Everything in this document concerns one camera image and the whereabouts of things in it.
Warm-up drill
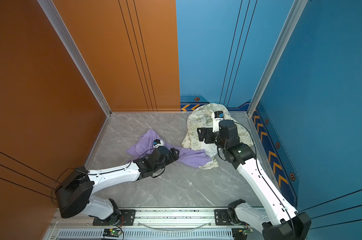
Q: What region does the purple cloth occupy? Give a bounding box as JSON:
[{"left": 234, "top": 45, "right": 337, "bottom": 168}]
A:
[{"left": 126, "top": 129, "right": 212, "bottom": 168}]

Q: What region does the cream green cartoon print cloth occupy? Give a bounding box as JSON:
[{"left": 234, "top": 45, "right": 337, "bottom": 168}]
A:
[{"left": 181, "top": 103, "right": 255, "bottom": 171}]

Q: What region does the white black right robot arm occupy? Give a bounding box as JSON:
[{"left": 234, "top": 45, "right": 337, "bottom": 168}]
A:
[{"left": 197, "top": 120, "right": 312, "bottom": 240}]

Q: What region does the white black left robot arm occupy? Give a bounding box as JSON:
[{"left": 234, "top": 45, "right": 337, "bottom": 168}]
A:
[{"left": 54, "top": 146, "right": 179, "bottom": 225}]

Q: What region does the green circuit board left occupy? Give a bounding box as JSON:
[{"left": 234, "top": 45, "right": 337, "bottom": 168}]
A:
[{"left": 102, "top": 228, "right": 124, "bottom": 239}]

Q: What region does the green circuit board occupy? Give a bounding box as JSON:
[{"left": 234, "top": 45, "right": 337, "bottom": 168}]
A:
[
  {"left": 102, "top": 228, "right": 124, "bottom": 239},
  {"left": 232, "top": 228, "right": 254, "bottom": 240}
]

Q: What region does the green circuit board right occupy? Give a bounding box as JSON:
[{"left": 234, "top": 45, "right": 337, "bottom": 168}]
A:
[{"left": 232, "top": 228, "right": 254, "bottom": 240}]

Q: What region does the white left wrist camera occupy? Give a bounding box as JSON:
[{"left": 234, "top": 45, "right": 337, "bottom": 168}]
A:
[{"left": 153, "top": 139, "right": 164, "bottom": 149}]

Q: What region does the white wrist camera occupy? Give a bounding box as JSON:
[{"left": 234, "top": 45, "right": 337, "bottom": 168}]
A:
[
  {"left": 153, "top": 139, "right": 164, "bottom": 149},
  {"left": 212, "top": 111, "right": 224, "bottom": 133}
]

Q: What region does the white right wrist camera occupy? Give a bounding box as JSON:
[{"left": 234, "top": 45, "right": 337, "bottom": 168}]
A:
[{"left": 212, "top": 111, "right": 224, "bottom": 133}]

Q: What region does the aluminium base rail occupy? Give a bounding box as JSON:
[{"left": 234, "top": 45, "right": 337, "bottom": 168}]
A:
[{"left": 42, "top": 206, "right": 266, "bottom": 240}]

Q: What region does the aluminium corner post right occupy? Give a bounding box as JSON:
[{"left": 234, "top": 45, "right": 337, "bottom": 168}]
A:
[{"left": 247, "top": 0, "right": 308, "bottom": 117}]

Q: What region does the aluminium corner post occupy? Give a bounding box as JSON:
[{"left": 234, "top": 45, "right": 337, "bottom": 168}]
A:
[
  {"left": 38, "top": 0, "right": 112, "bottom": 117},
  {"left": 247, "top": 0, "right": 308, "bottom": 117}
]

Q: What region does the aluminium corner post left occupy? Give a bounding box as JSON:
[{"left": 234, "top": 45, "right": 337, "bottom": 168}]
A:
[{"left": 38, "top": 0, "right": 112, "bottom": 117}]

